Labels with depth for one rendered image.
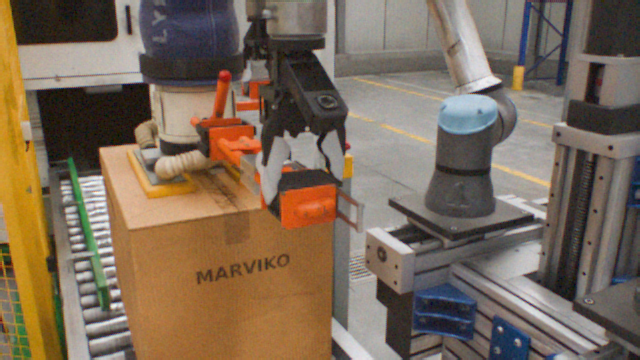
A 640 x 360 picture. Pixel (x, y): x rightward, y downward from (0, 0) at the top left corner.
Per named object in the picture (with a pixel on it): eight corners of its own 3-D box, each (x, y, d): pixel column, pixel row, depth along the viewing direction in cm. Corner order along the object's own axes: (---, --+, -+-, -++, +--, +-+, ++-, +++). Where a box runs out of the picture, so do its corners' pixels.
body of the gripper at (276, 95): (308, 122, 77) (307, 35, 73) (336, 135, 70) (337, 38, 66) (257, 128, 74) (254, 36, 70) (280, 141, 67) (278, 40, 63)
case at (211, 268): (116, 280, 158) (98, 147, 145) (247, 254, 174) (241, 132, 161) (151, 414, 107) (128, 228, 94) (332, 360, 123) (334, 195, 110)
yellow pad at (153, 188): (126, 157, 136) (124, 138, 135) (166, 152, 140) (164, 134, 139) (147, 200, 107) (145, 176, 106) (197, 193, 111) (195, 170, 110)
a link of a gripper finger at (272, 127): (281, 169, 71) (304, 106, 70) (287, 173, 69) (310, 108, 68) (249, 160, 68) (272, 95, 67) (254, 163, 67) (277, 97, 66)
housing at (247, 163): (238, 182, 86) (237, 155, 85) (278, 177, 89) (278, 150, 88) (252, 196, 80) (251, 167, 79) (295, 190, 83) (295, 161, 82)
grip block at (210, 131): (196, 150, 105) (194, 120, 103) (245, 145, 109) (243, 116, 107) (207, 162, 97) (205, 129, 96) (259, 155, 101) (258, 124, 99)
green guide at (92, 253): (54, 174, 298) (51, 158, 295) (74, 171, 302) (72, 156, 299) (75, 318, 163) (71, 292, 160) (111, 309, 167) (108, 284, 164)
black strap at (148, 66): (133, 68, 125) (131, 51, 124) (229, 64, 135) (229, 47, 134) (148, 81, 106) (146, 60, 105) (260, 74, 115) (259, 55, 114)
